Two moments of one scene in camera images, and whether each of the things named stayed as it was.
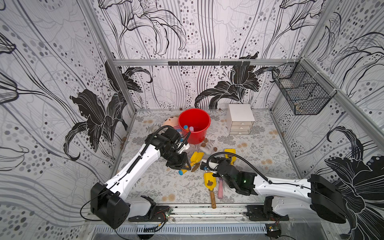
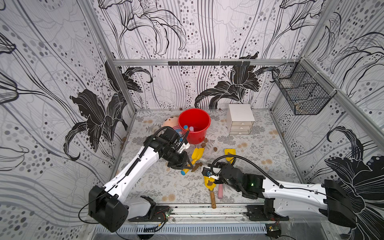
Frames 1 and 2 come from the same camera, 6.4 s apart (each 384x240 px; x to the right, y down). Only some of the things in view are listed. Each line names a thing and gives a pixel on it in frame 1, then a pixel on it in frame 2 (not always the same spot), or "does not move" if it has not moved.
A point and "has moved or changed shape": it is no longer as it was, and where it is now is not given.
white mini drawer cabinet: x=240 y=119 does not move
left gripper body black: x=174 y=159 does not move
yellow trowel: x=195 y=159 has moved or changed shape
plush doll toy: x=173 y=121 does not move
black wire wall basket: x=305 y=91 does not move
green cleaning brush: x=206 y=150 → x=205 y=161
